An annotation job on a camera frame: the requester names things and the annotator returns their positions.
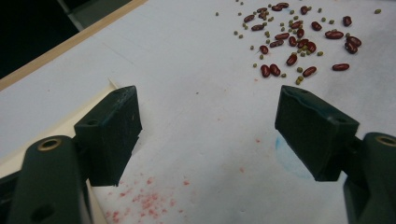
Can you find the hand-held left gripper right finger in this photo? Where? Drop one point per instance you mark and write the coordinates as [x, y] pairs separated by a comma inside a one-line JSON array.
[[314, 137]]

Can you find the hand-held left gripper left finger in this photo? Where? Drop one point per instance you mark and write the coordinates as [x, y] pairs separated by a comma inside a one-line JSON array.
[[109, 137]]

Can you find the group of red green beans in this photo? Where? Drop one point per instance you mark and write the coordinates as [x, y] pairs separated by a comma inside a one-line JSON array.
[[334, 34]]

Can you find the wooden table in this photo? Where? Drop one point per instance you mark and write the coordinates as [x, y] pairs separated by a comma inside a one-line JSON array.
[[62, 48]]

